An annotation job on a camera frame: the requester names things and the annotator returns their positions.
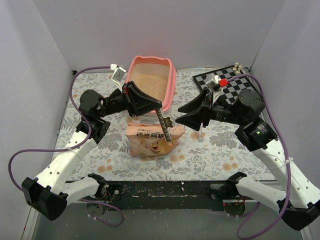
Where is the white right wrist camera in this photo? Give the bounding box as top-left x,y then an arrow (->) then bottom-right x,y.
205,73 -> 228,102

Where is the black grey chessboard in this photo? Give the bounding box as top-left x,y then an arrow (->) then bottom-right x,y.
192,66 -> 258,104

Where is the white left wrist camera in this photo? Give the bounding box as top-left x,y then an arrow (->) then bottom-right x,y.
110,64 -> 127,87

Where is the clear plastic scoop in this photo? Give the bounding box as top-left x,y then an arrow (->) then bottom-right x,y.
197,127 -> 204,142

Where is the floral table mat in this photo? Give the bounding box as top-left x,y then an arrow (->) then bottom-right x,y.
55,69 -> 275,181

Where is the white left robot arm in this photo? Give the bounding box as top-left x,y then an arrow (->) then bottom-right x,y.
21,81 -> 162,221

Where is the white plastic bracket piece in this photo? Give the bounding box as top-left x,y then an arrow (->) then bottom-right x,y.
155,108 -> 173,142

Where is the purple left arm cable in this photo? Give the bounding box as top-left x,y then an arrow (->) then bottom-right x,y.
7,65 -> 125,228

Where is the pink cat litter bag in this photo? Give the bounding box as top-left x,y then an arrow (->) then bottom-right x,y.
125,122 -> 185,158

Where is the pink cat litter box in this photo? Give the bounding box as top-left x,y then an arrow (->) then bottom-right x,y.
125,55 -> 176,113

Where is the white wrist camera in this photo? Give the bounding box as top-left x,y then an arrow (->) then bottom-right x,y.
205,73 -> 228,102
110,64 -> 127,87

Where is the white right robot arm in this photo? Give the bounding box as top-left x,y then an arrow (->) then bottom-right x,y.
175,88 -> 320,231

